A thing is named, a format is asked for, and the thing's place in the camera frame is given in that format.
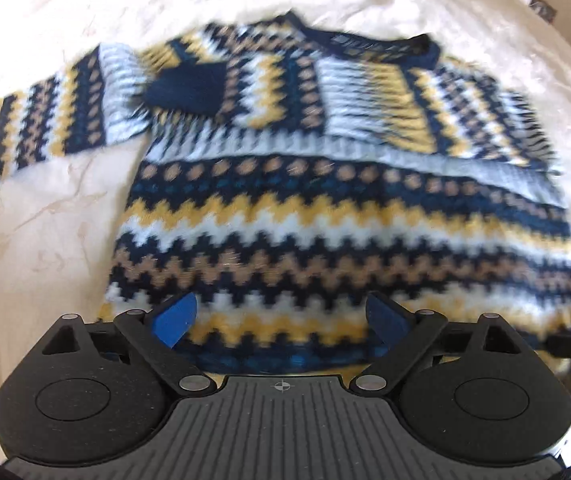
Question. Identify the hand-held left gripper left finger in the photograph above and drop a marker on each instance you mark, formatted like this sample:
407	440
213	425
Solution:
175	317

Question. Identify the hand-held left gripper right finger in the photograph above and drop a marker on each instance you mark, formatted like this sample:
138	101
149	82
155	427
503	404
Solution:
385	317

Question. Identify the navy yellow white patterned sweater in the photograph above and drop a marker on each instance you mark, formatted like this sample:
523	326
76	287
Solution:
315	210

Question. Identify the cream embroidered bedspread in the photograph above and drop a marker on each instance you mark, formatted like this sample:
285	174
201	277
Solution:
40	235

